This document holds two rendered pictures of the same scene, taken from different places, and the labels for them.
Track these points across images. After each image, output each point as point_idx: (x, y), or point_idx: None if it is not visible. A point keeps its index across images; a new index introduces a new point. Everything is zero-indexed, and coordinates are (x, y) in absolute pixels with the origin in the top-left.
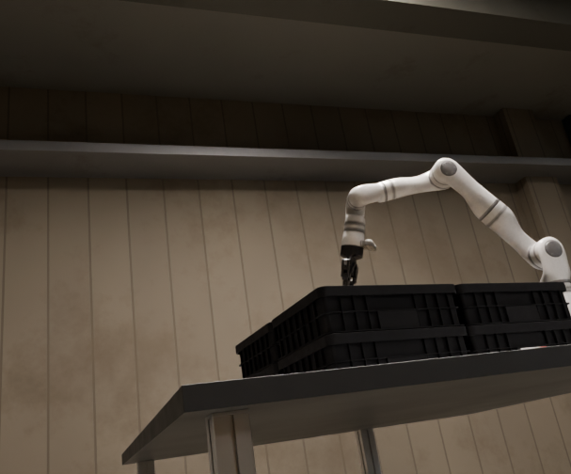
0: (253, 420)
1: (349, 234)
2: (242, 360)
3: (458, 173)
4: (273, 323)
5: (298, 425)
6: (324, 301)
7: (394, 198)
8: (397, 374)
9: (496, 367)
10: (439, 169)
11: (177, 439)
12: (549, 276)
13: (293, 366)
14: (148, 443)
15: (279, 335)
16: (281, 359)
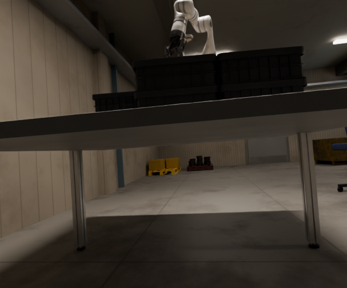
0: (336, 118)
1: (183, 25)
2: (143, 74)
3: (212, 28)
4: (223, 55)
5: (203, 134)
6: (300, 56)
7: (191, 20)
8: None
9: None
10: (209, 20)
11: (242, 121)
12: None
13: (242, 91)
14: (248, 117)
15: (229, 66)
16: (231, 84)
